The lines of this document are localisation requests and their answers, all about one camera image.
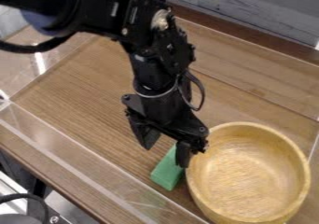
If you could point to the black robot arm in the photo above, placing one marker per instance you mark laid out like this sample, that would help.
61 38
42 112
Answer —
143 26

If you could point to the clear acrylic enclosure wall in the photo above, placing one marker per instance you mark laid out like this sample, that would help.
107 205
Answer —
65 129

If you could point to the black metal bracket with bolt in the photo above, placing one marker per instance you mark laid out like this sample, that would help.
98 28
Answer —
51 217

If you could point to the brown wooden bowl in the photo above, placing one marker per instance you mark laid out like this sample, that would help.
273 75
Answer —
251 178

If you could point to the green rectangular block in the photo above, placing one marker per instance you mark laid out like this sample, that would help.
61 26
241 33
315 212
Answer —
167 173

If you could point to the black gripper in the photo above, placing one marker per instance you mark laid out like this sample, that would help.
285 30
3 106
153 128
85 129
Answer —
163 111

